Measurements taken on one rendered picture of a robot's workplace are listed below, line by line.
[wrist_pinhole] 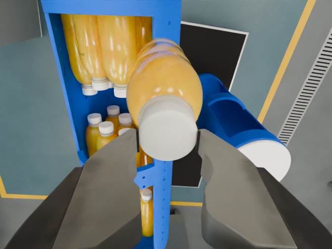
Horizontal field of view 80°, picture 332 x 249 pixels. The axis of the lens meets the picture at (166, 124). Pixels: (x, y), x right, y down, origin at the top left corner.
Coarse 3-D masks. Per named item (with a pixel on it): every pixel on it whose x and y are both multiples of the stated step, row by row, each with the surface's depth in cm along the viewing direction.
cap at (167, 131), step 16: (144, 112) 14; (160, 112) 12; (176, 112) 12; (144, 128) 12; (160, 128) 12; (176, 128) 12; (192, 128) 12; (144, 144) 13; (160, 144) 13; (176, 144) 13; (192, 144) 13
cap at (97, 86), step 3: (93, 84) 47; (96, 84) 47; (99, 84) 47; (102, 84) 47; (105, 84) 48; (108, 84) 49; (93, 87) 48; (96, 87) 47; (99, 87) 47; (102, 87) 48; (105, 87) 48; (108, 87) 49
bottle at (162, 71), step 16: (144, 48) 25; (160, 48) 21; (176, 48) 23; (144, 64) 17; (160, 64) 16; (176, 64) 16; (128, 80) 18; (144, 80) 15; (160, 80) 15; (176, 80) 15; (192, 80) 16; (128, 96) 16; (144, 96) 15; (160, 96) 14; (176, 96) 14; (192, 96) 15; (192, 112) 14
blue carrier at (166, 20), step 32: (64, 0) 32; (96, 0) 31; (128, 0) 32; (160, 0) 34; (160, 32) 37; (64, 64) 48; (64, 96) 48; (96, 96) 63; (160, 160) 52; (160, 192) 58; (160, 224) 66
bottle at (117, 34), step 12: (108, 24) 36; (120, 24) 36; (132, 24) 38; (108, 36) 37; (120, 36) 37; (132, 36) 38; (108, 48) 38; (120, 48) 38; (132, 48) 39; (108, 60) 39; (120, 60) 39; (132, 60) 40; (108, 72) 41; (120, 72) 40; (120, 84) 43
